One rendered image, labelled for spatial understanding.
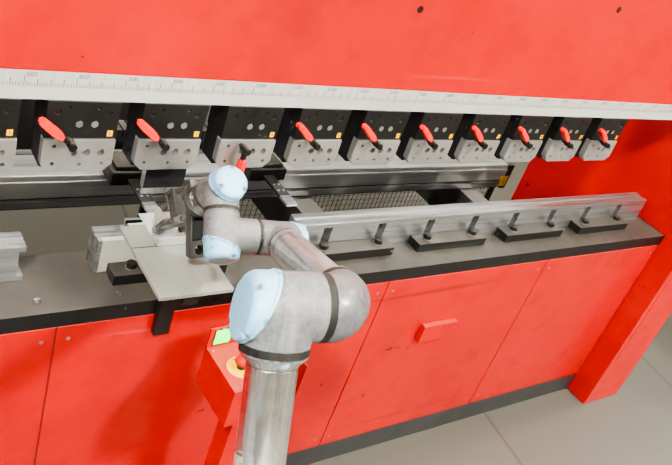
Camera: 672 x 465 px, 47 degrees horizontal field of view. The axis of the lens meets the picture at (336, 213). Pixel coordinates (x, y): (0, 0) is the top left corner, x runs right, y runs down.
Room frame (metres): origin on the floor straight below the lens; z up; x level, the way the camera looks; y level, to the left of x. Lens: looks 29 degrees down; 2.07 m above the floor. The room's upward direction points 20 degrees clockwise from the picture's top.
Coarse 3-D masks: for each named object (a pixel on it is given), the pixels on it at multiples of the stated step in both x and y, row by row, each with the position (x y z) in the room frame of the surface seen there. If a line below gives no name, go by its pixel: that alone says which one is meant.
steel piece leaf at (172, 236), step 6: (144, 222) 1.53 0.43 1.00; (150, 222) 1.53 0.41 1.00; (150, 228) 1.51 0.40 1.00; (174, 228) 1.55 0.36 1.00; (150, 234) 1.49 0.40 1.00; (156, 234) 1.50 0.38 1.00; (162, 234) 1.50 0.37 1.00; (168, 234) 1.51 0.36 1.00; (174, 234) 1.52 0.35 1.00; (180, 234) 1.53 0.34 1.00; (156, 240) 1.47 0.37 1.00; (162, 240) 1.46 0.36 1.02; (168, 240) 1.47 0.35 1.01; (174, 240) 1.48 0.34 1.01; (180, 240) 1.49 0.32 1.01
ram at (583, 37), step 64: (0, 0) 1.25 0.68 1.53; (64, 0) 1.33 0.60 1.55; (128, 0) 1.41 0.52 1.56; (192, 0) 1.49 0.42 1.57; (256, 0) 1.59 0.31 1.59; (320, 0) 1.70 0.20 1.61; (384, 0) 1.81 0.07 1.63; (448, 0) 1.94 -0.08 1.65; (512, 0) 2.09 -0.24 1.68; (576, 0) 2.26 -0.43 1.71; (640, 0) 2.45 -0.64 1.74; (0, 64) 1.26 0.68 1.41; (64, 64) 1.34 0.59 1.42; (128, 64) 1.42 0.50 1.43; (192, 64) 1.51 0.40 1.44; (256, 64) 1.62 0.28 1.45; (320, 64) 1.73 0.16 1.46; (384, 64) 1.86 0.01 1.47; (448, 64) 2.00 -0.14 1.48; (512, 64) 2.17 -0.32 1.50; (576, 64) 2.35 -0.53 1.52; (640, 64) 2.56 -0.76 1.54
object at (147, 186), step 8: (144, 176) 1.51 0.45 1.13; (152, 176) 1.52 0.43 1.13; (160, 176) 1.54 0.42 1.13; (168, 176) 1.55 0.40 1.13; (176, 176) 1.56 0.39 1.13; (184, 176) 1.58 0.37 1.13; (144, 184) 1.51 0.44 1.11; (152, 184) 1.53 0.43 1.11; (160, 184) 1.54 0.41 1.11; (168, 184) 1.55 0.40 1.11; (176, 184) 1.57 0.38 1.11; (144, 192) 1.53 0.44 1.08; (152, 192) 1.54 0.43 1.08; (160, 192) 1.55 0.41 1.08
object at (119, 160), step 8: (120, 152) 1.74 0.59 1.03; (112, 160) 1.69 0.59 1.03; (120, 160) 1.70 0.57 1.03; (112, 168) 1.67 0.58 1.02; (120, 168) 1.67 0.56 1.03; (128, 168) 1.69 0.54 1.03; (136, 168) 1.70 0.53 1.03; (112, 176) 1.65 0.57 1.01; (120, 176) 1.67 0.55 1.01; (128, 176) 1.68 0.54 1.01; (136, 176) 1.69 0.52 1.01; (112, 184) 1.65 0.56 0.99; (120, 184) 1.67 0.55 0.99; (128, 184) 1.68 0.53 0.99; (136, 184) 1.67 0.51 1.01; (136, 192) 1.63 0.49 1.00; (144, 200) 1.61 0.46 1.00; (152, 200) 1.62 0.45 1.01; (144, 208) 1.58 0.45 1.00; (152, 208) 1.59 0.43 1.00
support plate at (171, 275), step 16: (128, 240) 1.44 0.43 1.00; (144, 240) 1.46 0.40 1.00; (144, 256) 1.40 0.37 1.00; (160, 256) 1.42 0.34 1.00; (176, 256) 1.44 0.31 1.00; (144, 272) 1.35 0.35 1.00; (160, 272) 1.37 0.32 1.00; (176, 272) 1.39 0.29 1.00; (192, 272) 1.41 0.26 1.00; (208, 272) 1.43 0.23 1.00; (160, 288) 1.32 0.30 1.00; (176, 288) 1.33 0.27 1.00; (192, 288) 1.35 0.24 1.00; (208, 288) 1.37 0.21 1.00; (224, 288) 1.39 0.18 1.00
